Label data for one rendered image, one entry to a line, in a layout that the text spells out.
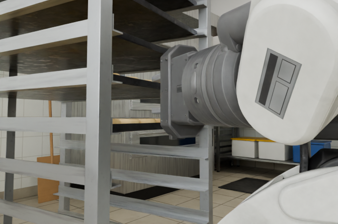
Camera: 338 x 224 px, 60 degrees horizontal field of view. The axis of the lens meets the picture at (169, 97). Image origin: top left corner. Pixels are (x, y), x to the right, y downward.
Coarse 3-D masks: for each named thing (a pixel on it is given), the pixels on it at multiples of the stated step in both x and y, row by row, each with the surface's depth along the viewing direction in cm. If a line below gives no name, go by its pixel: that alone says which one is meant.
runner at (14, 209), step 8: (0, 200) 64; (8, 200) 63; (0, 208) 64; (8, 208) 63; (16, 208) 61; (24, 208) 60; (32, 208) 59; (40, 208) 58; (16, 216) 61; (24, 216) 60; (32, 216) 59; (40, 216) 57; (48, 216) 56; (56, 216) 55; (64, 216) 54; (72, 216) 53
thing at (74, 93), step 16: (128, 80) 57; (144, 80) 61; (0, 96) 89; (16, 96) 89; (32, 96) 89; (48, 96) 89; (64, 96) 89; (80, 96) 89; (112, 96) 89; (128, 96) 89; (144, 96) 89
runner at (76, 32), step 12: (72, 24) 56; (84, 24) 54; (24, 36) 63; (36, 36) 61; (48, 36) 59; (60, 36) 57; (72, 36) 56; (84, 36) 55; (0, 48) 68; (12, 48) 65; (24, 48) 64; (36, 48) 64
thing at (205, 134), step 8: (208, 0) 89; (208, 8) 89; (200, 16) 89; (208, 16) 89; (200, 24) 89; (208, 24) 88; (208, 32) 88; (200, 40) 89; (208, 40) 88; (200, 48) 88; (208, 128) 86; (200, 136) 87; (208, 136) 86; (200, 144) 87; (208, 144) 85; (200, 160) 86; (208, 160) 85; (200, 168) 86; (208, 168) 85; (200, 176) 86; (208, 176) 85; (200, 192) 86; (208, 192) 85; (200, 200) 86; (208, 200) 84; (200, 208) 85; (208, 208) 84
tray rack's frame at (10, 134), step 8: (8, 104) 99; (16, 104) 101; (64, 104) 117; (8, 112) 99; (64, 112) 117; (8, 136) 98; (64, 136) 116; (8, 144) 98; (8, 152) 98; (64, 152) 116; (64, 160) 116; (8, 176) 98; (8, 184) 98; (64, 184) 115; (8, 192) 98; (64, 200) 115; (64, 208) 115; (8, 216) 97
